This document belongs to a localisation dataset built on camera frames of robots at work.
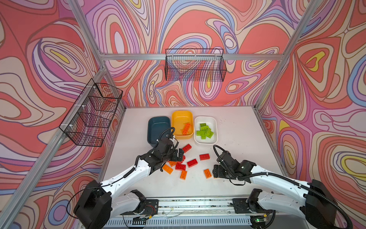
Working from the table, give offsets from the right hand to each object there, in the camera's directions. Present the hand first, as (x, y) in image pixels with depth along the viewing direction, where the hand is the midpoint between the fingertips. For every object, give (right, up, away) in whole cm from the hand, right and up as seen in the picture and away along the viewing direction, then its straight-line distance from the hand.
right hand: (220, 176), depth 82 cm
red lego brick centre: (-16, +6, +5) cm, 18 cm away
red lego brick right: (-9, +9, +8) cm, 15 cm away
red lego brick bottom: (-24, +4, +4) cm, 25 cm away
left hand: (-24, +15, +1) cm, 28 cm away
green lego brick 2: (-8, +21, +17) cm, 28 cm away
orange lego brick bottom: (-22, 0, +2) cm, 22 cm away
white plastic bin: (-1, +32, +23) cm, 40 cm away
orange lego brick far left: (-31, +3, +3) cm, 32 cm away
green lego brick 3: (-3, +23, +17) cm, 28 cm away
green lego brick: (-8, +30, +23) cm, 38 cm away
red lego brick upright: (-22, +8, +8) cm, 24 cm away
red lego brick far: (-20, +14, +11) cm, 26 cm away
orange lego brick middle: (-7, +1, +2) cm, 8 cm away
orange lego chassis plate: (-20, +26, +20) cm, 39 cm away
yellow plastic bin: (-26, +34, +28) cm, 51 cm away
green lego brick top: (-6, +26, +20) cm, 33 cm away
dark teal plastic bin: (-42, +28, +24) cm, 56 cm away
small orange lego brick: (-29, +6, +6) cm, 30 cm away
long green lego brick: (-10, +23, +19) cm, 32 cm away
